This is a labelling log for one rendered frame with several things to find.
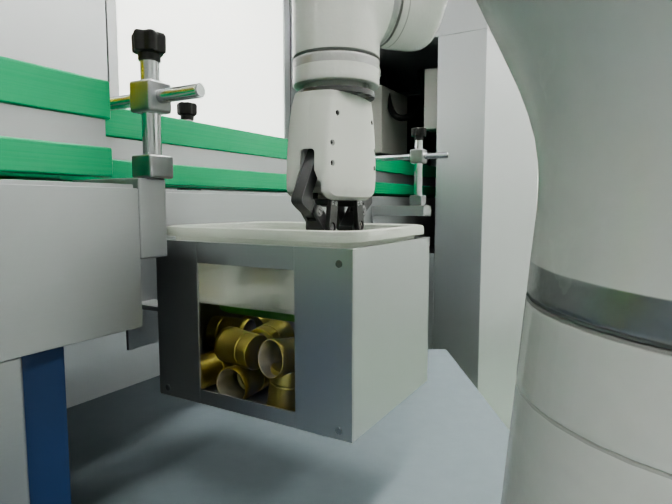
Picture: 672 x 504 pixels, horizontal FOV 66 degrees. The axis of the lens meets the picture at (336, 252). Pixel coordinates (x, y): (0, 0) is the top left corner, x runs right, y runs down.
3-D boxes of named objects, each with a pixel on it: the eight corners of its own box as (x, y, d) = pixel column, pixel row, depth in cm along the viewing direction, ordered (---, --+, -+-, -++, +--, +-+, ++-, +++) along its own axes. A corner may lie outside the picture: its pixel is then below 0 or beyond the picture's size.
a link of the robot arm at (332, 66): (325, 77, 56) (325, 105, 56) (274, 57, 48) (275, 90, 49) (395, 67, 52) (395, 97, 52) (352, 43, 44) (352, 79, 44)
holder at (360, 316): (232, 345, 69) (230, 230, 68) (427, 380, 56) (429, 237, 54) (123, 383, 55) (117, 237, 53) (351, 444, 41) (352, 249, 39)
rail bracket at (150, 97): (92, 181, 52) (86, 55, 51) (215, 177, 44) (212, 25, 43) (63, 180, 50) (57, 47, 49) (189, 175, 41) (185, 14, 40)
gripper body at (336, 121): (330, 97, 56) (330, 200, 57) (272, 78, 48) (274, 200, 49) (393, 89, 53) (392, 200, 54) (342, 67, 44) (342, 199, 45)
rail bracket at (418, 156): (373, 241, 109) (374, 133, 107) (450, 244, 101) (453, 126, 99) (362, 242, 105) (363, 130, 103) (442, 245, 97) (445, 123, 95)
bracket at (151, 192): (107, 251, 52) (104, 181, 52) (173, 255, 47) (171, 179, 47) (74, 254, 49) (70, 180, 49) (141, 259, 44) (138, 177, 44)
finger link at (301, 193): (321, 132, 49) (337, 183, 52) (280, 172, 44) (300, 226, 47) (332, 131, 49) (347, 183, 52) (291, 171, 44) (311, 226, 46)
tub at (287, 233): (264, 288, 66) (263, 220, 65) (431, 306, 55) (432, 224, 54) (154, 313, 51) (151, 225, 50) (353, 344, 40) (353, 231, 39)
